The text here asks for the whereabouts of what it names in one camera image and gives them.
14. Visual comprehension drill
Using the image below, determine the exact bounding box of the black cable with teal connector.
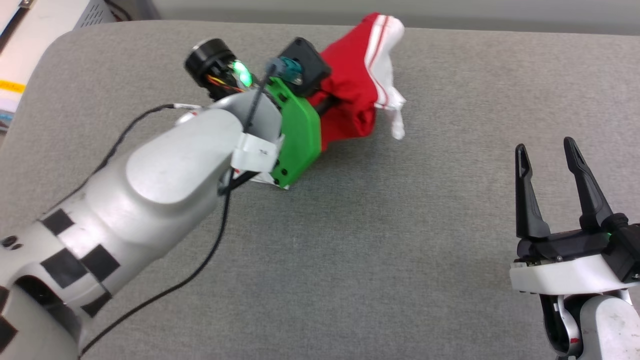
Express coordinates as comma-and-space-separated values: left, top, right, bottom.
77, 57, 303, 358

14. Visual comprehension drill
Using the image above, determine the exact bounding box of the white electrical device box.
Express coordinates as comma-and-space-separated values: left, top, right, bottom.
0, 0, 132, 133

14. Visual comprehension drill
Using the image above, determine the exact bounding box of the white cable strap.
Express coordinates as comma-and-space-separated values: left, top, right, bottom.
231, 131, 284, 174

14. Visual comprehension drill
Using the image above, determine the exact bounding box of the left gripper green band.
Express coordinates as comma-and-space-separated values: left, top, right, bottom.
184, 38, 343, 190

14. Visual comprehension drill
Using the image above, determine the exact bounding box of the grey fabric sofa cushion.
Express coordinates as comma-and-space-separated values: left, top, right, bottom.
0, 20, 640, 360

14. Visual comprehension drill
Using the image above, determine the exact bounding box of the red white sports jersey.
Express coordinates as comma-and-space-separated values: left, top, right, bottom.
306, 12, 407, 152

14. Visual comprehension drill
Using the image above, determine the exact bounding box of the thin black cable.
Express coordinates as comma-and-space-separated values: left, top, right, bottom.
37, 102, 203, 221

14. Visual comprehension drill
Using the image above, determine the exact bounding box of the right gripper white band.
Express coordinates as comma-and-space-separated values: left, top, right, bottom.
509, 136, 640, 297

